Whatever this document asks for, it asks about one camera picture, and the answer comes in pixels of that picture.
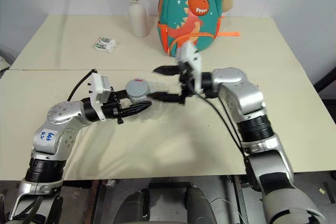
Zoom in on teal dinosaur backpack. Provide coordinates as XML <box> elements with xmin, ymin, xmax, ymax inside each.
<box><xmin>156</xmin><ymin>0</ymin><xmax>241</xmax><ymax>57</ymax></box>

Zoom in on small white green-print box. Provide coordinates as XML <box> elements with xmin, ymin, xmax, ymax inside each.
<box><xmin>93</xmin><ymin>36</ymin><xmax>118</xmax><ymax>55</ymax></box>

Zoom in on white ceramic vase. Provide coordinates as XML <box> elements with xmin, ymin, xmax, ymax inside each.
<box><xmin>128</xmin><ymin>0</ymin><xmax>151</xmax><ymax>38</ymax></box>

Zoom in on white handwritten label sticker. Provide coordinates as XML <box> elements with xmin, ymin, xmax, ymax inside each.
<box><xmin>38</xmin><ymin>129</ymin><xmax>59</xmax><ymax>148</ymax></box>

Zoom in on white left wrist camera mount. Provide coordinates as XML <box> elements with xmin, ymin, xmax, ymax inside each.
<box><xmin>88</xmin><ymin>73</ymin><xmax>113</xmax><ymax>121</ymax></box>

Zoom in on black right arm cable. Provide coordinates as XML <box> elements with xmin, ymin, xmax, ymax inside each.
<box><xmin>193</xmin><ymin>90</ymin><xmax>253</xmax><ymax>173</ymax></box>

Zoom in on clear cup with grey lid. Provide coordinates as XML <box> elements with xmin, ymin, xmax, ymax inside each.
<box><xmin>125</xmin><ymin>78</ymin><xmax>155</xmax><ymax>102</ymax></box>

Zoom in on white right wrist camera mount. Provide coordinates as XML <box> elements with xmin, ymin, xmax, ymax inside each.
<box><xmin>175</xmin><ymin>41</ymin><xmax>204</xmax><ymax>94</ymax></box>

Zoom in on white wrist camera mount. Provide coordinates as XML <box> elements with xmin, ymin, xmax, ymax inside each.
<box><xmin>175</xmin><ymin>41</ymin><xmax>204</xmax><ymax>94</ymax></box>
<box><xmin>88</xmin><ymin>73</ymin><xmax>113</xmax><ymax>121</ymax></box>

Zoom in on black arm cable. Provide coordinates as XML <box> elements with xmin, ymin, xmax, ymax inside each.
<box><xmin>193</xmin><ymin>90</ymin><xmax>253</xmax><ymax>173</ymax></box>
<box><xmin>67</xmin><ymin>69</ymin><xmax>98</xmax><ymax>102</ymax></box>

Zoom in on dark rounded shape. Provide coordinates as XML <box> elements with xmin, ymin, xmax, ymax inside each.
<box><xmin>184</xmin><ymin>185</ymin><xmax>219</xmax><ymax>224</ymax></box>
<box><xmin>121</xmin><ymin>188</ymin><xmax>151</xmax><ymax>224</ymax></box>

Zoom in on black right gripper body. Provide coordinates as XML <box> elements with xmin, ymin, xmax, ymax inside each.
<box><xmin>176</xmin><ymin>61</ymin><xmax>198</xmax><ymax>104</ymax></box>

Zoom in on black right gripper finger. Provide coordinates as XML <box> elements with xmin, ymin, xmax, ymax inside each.
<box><xmin>152</xmin><ymin>64</ymin><xmax>182</xmax><ymax>77</ymax></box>
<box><xmin>147</xmin><ymin>91</ymin><xmax>185</xmax><ymax>104</ymax></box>

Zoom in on beige plush toy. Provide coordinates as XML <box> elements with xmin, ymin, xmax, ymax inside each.
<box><xmin>219</xmin><ymin>0</ymin><xmax>235</xmax><ymax>14</ymax></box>

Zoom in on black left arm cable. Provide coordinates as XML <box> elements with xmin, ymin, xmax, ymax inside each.
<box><xmin>67</xmin><ymin>69</ymin><xmax>98</xmax><ymax>102</ymax></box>

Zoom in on black furniture piece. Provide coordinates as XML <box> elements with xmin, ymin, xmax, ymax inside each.
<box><xmin>313</xmin><ymin>62</ymin><xmax>336</xmax><ymax>99</ymax></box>

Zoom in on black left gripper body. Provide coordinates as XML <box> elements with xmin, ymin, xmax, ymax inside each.
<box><xmin>101</xmin><ymin>90</ymin><xmax>129</xmax><ymax>125</ymax></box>

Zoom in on clear plastic jar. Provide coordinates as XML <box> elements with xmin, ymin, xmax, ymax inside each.
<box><xmin>128</xmin><ymin>95</ymin><xmax>165</xmax><ymax>123</ymax></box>

